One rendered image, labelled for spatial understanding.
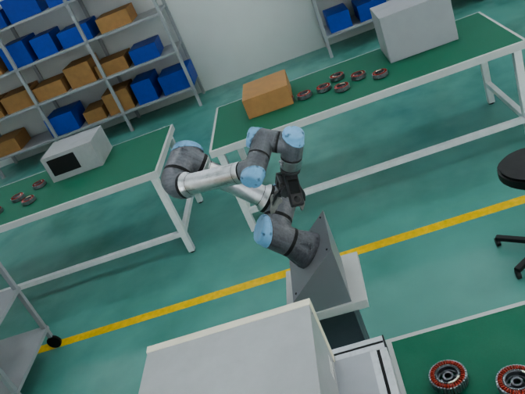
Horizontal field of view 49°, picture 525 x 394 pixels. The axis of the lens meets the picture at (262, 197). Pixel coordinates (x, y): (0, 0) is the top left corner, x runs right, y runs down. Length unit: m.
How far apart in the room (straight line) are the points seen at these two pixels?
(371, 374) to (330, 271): 0.75
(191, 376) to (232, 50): 6.95
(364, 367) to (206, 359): 0.39
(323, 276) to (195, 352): 0.85
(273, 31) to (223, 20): 0.67
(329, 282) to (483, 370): 0.63
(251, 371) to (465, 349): 0.87
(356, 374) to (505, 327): 0.69
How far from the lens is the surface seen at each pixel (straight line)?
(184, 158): 2.17
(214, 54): 8.14
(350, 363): 1.54
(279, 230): 2.20
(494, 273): 3.40
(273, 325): 1.41
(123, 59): 7.77
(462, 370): 1.89
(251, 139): 1.95
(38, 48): 8.00
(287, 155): 1.95
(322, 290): 2.22
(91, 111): 8.10
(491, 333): 2.03
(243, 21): 8.02
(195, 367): 1.41
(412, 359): 2.00
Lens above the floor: 2.20
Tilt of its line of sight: 27 degrees down
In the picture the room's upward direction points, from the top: 23 degrees counter-clockwise
